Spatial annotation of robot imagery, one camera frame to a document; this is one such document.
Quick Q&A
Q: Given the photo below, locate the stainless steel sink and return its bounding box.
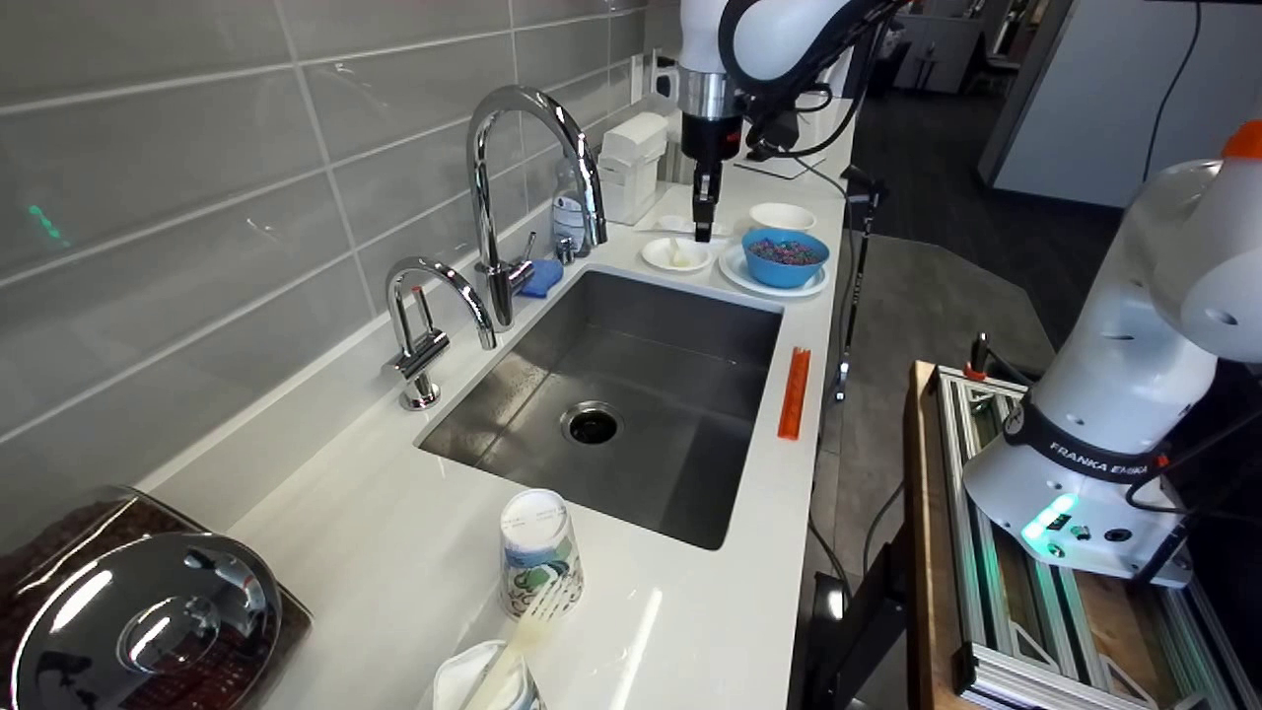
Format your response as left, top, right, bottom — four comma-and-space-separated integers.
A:
415, 265, 787, 556

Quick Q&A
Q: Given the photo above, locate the plain white cup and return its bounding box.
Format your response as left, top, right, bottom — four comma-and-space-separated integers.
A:
746, 198, 819, 239

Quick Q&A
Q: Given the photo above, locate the orange strip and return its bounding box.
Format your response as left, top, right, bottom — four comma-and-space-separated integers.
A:
774, 344, 816, 447

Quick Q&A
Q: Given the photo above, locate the tall chrome faucet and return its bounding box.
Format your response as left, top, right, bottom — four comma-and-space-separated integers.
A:
461, 84, 612, 331

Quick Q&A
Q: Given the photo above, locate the white plate under bowl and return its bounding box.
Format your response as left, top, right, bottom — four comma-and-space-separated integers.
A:
714, 238, 837, 302

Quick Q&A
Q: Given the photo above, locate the small chrome faucet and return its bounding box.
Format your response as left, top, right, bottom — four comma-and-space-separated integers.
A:
384, 251, 505, 415

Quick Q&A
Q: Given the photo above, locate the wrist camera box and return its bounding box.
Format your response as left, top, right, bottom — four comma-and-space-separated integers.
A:
743, 102, 810, 167

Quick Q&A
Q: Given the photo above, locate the blue bowl of coloured beads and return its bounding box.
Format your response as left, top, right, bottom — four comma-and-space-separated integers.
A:
737, 219, 837, 294

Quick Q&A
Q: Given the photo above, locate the white plastic bowl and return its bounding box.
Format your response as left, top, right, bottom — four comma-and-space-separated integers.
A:
636, 229, 716, 281

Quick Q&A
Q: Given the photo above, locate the black camera stand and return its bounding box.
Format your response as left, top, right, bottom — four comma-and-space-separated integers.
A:
823, 163, 887, 407

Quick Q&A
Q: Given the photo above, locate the black cable bundle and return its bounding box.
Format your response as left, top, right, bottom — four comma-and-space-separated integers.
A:
1121, 397, 1262, 588

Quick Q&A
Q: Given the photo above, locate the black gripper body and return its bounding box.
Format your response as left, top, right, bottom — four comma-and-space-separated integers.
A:
679, 112, 746, 176

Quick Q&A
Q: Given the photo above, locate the white cabinet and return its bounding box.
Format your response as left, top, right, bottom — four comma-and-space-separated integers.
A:
990, 0, 1262, 216

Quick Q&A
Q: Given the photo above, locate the wooden board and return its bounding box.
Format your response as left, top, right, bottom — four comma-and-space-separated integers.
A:
899, 354, 979, 710

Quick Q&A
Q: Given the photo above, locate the aluminium frame base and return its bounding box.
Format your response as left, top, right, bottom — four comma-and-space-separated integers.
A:
925, 358, 1262, 710

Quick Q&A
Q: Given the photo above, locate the white wall outlet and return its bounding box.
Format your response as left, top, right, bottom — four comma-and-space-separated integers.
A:
645, 47, 687, 108

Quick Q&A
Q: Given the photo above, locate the blue sponge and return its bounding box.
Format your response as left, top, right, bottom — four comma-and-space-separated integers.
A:
514, 255, 569, 302

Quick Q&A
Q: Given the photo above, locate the dark glossy pot lid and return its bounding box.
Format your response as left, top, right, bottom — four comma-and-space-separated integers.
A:
0, 484, 315, 710

